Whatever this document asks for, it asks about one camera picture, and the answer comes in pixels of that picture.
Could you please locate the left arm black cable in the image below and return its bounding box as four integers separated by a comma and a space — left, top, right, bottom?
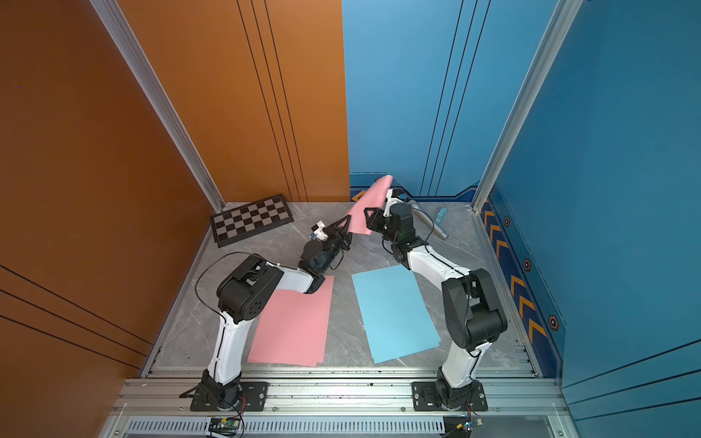
194, 250, 258, 330

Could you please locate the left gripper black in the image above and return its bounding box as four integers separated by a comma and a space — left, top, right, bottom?
318, 215, 352, 277

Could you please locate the aluminium corner post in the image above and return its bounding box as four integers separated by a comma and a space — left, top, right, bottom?
472, 0, 583, 214
89, 0, 226, 212

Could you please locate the left aluminium corner post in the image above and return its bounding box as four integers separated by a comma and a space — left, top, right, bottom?
89, 0, 226, 212

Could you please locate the left green circuit board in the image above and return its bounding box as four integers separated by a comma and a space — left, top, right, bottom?
207, 416, 244, 438

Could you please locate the right green circuit board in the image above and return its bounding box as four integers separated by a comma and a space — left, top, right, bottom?
442, 417, 484, 438

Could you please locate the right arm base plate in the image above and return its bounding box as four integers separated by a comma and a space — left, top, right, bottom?
412, 381, 489, 412

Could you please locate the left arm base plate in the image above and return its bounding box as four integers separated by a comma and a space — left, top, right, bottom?
182, 381, 268, 414

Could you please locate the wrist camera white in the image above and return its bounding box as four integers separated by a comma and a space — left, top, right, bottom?
386, 189, 401, 205
310, 221, 329, 242

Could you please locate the silver microphone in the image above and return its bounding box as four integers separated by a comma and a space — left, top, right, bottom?
407, 200, 448, 240

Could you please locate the right aluminium corner post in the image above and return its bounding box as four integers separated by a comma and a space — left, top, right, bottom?
472, 0, 583, 214

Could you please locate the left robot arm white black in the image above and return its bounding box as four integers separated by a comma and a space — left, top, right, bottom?
180, 215, 352, 412

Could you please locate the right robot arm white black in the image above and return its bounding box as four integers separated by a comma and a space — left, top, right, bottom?
363, 201, 507, 412

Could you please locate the light blue paper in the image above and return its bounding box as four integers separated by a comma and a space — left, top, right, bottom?
352, 266, 441, 364

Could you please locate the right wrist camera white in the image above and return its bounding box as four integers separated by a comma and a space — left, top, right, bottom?
386, 189, 401, 205

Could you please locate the aluminium rail frame front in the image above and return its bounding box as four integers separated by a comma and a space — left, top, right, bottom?
101, 366, 577, 437

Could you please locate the pink paper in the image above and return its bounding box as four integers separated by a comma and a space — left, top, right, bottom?
348, 175, 394, 235
248, 276, 334, 367

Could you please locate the green circuit board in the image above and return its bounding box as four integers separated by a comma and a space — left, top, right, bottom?
442, 417, 484, 438
207, 416, 244, 438

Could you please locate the black white checkerboard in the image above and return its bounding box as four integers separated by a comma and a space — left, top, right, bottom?
210, 193, 294, 247

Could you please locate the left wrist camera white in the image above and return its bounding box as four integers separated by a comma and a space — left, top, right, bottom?
310, 221, 329, 242

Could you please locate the small teal block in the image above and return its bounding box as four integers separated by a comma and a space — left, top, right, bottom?
435, 207, 447, 224

